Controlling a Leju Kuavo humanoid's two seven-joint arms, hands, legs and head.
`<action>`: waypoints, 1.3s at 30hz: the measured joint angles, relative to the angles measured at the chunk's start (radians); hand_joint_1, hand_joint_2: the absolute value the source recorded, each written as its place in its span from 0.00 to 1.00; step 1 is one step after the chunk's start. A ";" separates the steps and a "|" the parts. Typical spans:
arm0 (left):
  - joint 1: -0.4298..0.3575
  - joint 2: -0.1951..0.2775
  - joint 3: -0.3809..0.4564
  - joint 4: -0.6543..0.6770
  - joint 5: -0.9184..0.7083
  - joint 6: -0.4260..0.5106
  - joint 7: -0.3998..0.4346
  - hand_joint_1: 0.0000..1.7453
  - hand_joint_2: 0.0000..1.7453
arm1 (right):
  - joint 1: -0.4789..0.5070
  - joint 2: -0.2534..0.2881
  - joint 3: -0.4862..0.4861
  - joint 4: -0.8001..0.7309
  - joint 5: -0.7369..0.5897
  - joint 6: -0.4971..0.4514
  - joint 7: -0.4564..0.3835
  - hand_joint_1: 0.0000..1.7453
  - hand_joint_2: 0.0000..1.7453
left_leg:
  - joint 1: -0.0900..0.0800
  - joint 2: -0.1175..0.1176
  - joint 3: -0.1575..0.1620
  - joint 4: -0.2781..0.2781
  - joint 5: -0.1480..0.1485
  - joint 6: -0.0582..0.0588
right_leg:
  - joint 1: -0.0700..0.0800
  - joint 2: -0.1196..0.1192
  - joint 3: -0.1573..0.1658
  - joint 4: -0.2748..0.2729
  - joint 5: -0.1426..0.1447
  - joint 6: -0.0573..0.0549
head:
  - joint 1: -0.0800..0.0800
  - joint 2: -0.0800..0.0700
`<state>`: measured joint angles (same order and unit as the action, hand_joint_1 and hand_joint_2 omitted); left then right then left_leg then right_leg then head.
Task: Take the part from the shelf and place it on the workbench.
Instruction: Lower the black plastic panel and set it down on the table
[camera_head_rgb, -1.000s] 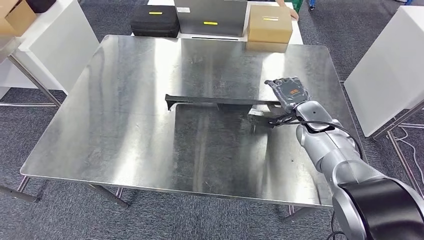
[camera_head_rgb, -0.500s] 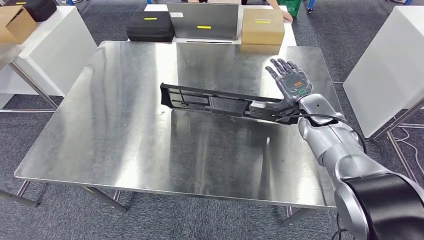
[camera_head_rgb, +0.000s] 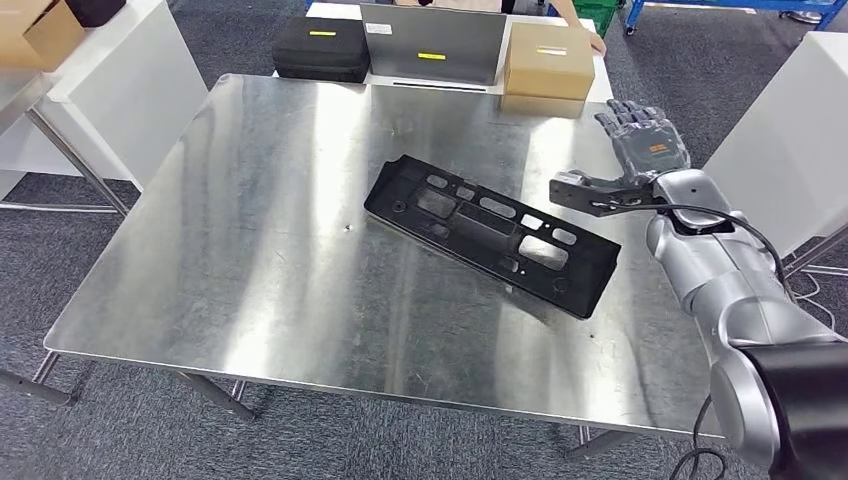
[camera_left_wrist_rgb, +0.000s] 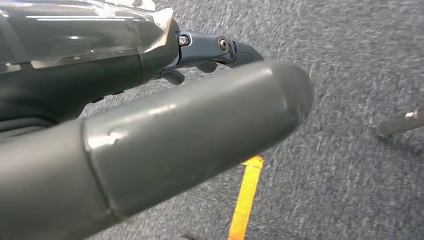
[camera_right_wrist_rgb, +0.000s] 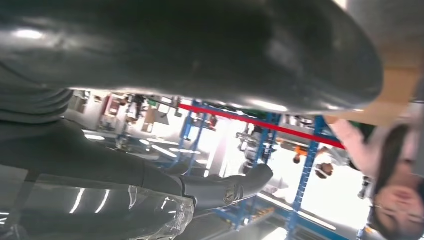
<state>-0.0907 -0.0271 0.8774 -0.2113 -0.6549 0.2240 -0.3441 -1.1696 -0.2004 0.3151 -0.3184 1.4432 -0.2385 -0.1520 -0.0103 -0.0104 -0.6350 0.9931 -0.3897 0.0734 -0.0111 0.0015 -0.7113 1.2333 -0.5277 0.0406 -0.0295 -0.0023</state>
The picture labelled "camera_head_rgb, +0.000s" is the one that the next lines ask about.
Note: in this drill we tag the black bag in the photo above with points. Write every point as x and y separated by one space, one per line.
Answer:
96 10

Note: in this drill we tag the blue metal shelf rack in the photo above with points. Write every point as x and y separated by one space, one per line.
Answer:
729 4

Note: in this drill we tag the black zip case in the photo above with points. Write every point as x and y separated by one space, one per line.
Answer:
321 50

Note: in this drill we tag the steel workbench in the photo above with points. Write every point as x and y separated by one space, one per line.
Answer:
232 232

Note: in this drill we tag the black plastic plate part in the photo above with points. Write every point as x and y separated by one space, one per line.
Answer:
484 228

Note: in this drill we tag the person's left forearm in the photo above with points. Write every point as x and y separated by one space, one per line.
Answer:
576 26

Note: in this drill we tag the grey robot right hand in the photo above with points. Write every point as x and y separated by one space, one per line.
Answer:
649 149

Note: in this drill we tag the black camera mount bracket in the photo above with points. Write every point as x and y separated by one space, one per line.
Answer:
596 202

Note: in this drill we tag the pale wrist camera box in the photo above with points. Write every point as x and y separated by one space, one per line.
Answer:
570 180

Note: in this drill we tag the brown cardboard box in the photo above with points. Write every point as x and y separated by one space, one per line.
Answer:
550 66
33 33

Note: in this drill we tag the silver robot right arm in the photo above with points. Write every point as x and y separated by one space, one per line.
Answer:
729 285

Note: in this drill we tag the green plastic crate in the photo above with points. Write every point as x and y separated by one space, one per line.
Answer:
596 16

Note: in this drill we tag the grey laptop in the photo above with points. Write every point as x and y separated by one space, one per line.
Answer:
430 40

